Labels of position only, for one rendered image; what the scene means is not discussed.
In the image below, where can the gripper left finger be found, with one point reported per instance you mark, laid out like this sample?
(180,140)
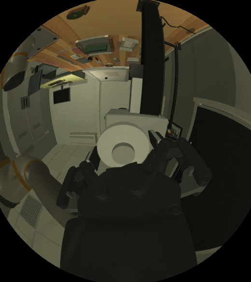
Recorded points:
(72,176)

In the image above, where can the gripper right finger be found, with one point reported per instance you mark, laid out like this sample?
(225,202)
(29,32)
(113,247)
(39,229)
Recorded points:
(196,160)

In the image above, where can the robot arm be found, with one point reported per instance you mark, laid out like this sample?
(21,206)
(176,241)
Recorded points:
(37,174)

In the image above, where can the black copy-stand column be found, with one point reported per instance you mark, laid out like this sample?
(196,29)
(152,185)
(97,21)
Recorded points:
(153,66)

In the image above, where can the small white block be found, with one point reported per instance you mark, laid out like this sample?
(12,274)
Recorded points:
(132,59)

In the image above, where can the grey tray with green lining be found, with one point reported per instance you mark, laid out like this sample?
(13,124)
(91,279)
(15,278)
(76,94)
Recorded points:
(94,45)

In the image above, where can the white square tray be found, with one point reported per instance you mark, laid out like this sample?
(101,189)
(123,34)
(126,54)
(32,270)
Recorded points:
(128,44)

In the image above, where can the colour chart card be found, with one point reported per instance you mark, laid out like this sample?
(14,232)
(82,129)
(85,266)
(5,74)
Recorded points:
(174,132)

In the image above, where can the grey floor vent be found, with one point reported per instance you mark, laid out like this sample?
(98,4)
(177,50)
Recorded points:
(31,210)

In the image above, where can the white cabinet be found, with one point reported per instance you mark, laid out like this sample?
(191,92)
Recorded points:
(24,123)

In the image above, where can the black lamp pole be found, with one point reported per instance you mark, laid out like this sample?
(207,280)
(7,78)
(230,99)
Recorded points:
(176,77)

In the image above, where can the white column carriage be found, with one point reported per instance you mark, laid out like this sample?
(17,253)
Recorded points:
(136,94)

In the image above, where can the yellow side desk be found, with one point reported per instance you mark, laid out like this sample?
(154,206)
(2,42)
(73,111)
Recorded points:
(59,80)

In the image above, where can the black carriage box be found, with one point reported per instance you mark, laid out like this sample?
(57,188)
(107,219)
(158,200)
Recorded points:
(136,70)

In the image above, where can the grey ruler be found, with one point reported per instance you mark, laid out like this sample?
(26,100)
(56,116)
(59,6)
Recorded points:
(67,60)

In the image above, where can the grey flat pad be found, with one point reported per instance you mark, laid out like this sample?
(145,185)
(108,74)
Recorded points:
(82,60)

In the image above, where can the brown tape roll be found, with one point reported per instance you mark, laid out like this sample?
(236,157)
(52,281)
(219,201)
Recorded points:
(109,64)

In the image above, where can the green round disc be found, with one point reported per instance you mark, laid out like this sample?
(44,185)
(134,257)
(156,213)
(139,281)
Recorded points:
(74,15)

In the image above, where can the brown wooden box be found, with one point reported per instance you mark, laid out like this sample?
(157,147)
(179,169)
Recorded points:
(85,10)

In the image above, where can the black panel with white frame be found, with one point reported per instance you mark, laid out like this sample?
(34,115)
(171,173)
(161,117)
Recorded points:
(231,176)

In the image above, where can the white wall box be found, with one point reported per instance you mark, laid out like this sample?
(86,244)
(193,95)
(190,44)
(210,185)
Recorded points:
(82,137)

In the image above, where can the white camera lens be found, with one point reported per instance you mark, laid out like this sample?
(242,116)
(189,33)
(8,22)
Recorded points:
(107,145)

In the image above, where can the white camera body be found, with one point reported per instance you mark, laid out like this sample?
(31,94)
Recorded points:
(125,117)

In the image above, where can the black wall monitor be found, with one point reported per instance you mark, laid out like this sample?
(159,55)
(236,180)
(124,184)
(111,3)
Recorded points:
(61,95)

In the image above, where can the grey base plate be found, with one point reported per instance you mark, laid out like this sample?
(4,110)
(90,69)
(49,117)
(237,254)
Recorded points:
(45,39)

